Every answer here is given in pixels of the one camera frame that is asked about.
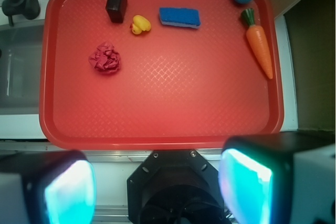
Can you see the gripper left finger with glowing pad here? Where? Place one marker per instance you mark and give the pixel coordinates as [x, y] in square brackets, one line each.
[47, 187]

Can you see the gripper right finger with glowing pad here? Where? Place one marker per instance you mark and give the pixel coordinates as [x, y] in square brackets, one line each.
[288, 177]

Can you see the black box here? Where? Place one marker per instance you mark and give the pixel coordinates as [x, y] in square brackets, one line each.
[116, 10]

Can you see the crumpled red paper ball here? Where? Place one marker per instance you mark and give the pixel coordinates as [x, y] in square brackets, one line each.
[105, 59]

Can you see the red plastic tray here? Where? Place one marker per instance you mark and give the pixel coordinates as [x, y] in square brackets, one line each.
[177, 87]

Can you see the metal sink basin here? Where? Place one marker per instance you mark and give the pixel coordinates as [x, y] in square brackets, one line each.
[21, 49]

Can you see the orange toy carrot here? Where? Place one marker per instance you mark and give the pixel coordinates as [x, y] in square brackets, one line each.
[257, 40]

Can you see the yellow rubber duck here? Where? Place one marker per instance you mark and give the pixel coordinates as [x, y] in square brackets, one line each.
[140, 24]

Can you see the black faucet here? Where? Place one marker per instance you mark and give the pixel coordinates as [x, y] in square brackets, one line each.
[29, 9]

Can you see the blue sponge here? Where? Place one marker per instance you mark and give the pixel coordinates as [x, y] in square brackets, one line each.
[180, 17]

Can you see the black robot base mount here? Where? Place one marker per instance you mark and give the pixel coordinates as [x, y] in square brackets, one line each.
[176, 186]

